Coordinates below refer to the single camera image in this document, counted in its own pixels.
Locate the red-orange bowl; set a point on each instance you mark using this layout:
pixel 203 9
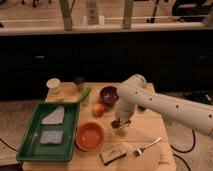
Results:
pixel 89 136

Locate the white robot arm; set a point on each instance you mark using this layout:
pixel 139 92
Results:
pixel 132 92

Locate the red-yellow apple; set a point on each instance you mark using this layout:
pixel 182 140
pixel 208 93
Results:
pixel 98 109

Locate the dark purple bowl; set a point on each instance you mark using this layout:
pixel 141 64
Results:
pixel 108 95

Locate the blue rectangular sponge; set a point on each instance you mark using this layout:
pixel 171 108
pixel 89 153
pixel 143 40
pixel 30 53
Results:
pixel 51 137

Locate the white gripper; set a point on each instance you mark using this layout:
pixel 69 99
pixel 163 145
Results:
pixel 123 113

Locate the black cabinet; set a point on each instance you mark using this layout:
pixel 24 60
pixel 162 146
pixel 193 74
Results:
pixel 171 60

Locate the silver fork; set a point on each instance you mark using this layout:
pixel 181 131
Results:
pixel 140 151

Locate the white remote-like device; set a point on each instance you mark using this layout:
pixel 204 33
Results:
pixel 92 12

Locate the green vegetable stalk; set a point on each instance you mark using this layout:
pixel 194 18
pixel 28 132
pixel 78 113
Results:
pixel 84 95

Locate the green plastic tray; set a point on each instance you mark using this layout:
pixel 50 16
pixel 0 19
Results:
pixel 32 150

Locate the dark lidded spice jar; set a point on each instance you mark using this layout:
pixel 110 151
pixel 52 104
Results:
pixel 80 84

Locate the wooden block brush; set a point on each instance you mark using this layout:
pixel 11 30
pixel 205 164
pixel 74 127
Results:
pixel 113 154

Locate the dark grape bunch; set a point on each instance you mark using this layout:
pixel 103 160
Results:
pixel 116 123

